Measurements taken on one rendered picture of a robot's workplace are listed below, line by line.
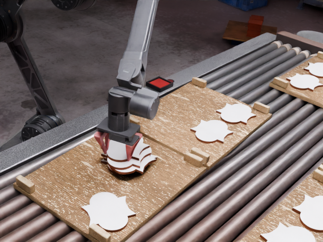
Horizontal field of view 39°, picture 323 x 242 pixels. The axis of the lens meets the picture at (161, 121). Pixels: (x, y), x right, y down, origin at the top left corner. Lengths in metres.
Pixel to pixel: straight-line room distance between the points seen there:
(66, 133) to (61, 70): 2.48
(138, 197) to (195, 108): 0.51
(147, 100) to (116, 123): 0.11
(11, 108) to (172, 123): 2.09
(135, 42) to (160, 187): 0.40
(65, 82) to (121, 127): 2.60
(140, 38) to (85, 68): 2.74
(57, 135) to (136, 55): 0.42
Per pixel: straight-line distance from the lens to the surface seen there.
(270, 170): 1.42
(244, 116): 1.61
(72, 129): 1.52
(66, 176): 1.30
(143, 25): 1.30
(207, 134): 1.48
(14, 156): 1.43
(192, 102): 1.67
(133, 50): 1.24
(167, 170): 1.32
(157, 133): 1.48
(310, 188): 1.37
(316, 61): 2.17
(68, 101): 3.51
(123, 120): 1.19
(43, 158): 1.40
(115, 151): 1.30
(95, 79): 3.82
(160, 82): 1.80
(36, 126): 2.48
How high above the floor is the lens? 1.75
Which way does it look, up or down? 32 degrees down
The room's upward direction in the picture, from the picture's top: 5 degrees clockwise
